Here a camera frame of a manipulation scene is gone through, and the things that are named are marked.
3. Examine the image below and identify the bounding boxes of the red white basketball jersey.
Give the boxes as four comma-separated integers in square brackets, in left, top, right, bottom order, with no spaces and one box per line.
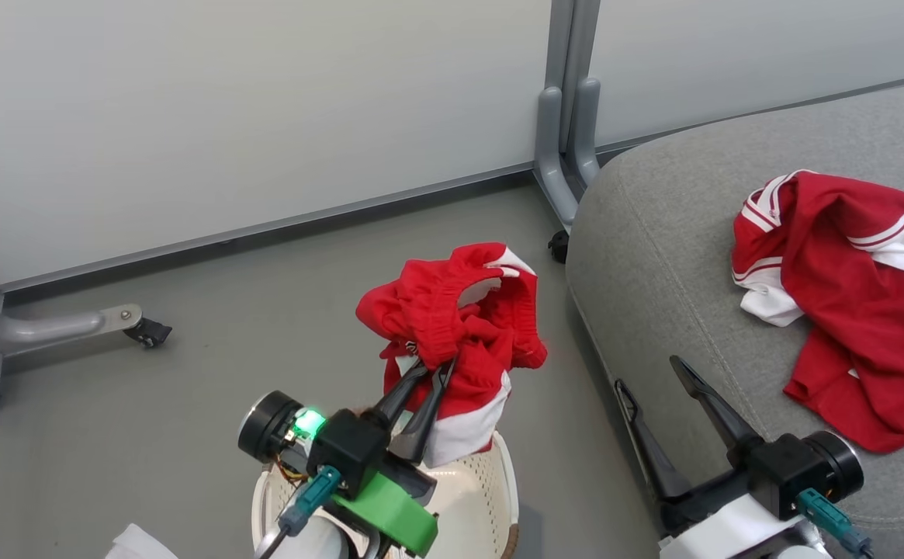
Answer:
[731,169,904,455]

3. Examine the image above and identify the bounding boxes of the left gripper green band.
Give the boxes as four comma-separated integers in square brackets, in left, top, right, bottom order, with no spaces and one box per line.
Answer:
[238,361,456,557]

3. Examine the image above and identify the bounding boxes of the grey fabric sofa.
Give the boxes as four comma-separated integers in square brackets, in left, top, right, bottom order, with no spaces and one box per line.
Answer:
[566,78,904,559]

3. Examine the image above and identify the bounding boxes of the white laundry basket brown rim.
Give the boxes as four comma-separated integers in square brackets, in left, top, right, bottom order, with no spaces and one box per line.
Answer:
[251,431,520,559]

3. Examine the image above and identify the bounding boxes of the grey partition foot silver plate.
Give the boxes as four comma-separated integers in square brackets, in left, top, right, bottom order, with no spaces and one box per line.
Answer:
[0,276,144,358]

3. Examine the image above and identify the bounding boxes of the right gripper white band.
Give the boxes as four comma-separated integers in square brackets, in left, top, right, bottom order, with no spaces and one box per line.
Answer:
[615,356,865,559]

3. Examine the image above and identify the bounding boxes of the right camera cable teal plug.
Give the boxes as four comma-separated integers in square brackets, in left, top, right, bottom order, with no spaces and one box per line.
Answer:
[797,488,875,559]

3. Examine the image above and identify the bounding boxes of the left camera cable teal plug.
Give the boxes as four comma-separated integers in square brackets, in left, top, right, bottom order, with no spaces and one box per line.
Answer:
[254,466,341,559]

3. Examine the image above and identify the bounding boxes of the camera cable teal plug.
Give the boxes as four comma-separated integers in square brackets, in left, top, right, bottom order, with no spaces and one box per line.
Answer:
[254,466,341,559]
[797,488,875,559]

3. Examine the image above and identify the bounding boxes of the grey double partition post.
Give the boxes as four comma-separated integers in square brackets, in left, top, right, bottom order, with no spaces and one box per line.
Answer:
[543,0,601,148]

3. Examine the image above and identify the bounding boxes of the short grey curved partition foot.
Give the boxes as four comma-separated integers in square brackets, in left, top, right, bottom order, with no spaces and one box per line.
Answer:
[572,76,604,187]

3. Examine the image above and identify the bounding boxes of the long grey curved partition foot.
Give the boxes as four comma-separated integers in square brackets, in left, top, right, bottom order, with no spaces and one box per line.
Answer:
[533,85,580,230]

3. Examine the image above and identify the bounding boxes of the red white sports shorts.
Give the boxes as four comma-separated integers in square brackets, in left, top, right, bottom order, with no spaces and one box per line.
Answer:
[355,242,549,468]

